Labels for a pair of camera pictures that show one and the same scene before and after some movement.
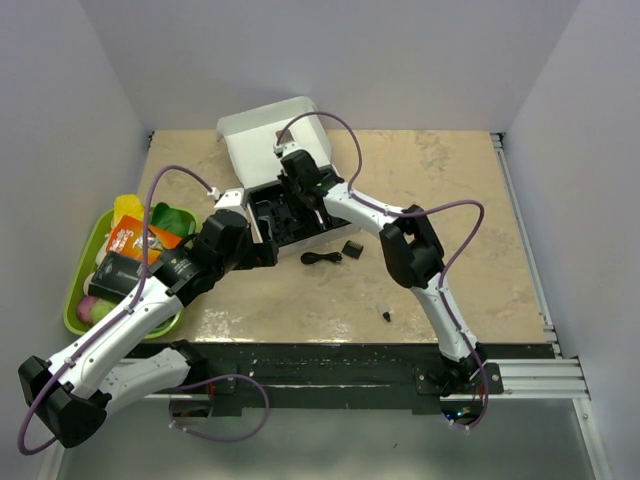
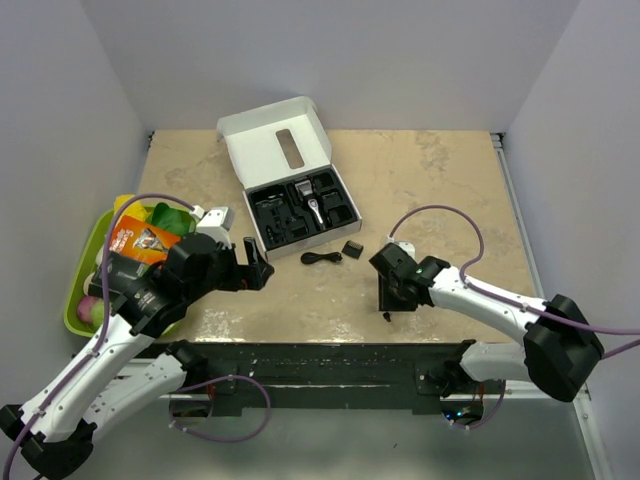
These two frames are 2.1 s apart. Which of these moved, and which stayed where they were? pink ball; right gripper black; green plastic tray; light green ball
Moved: right gripper black
Stayed: light green ball; pink ball; green plastic tray
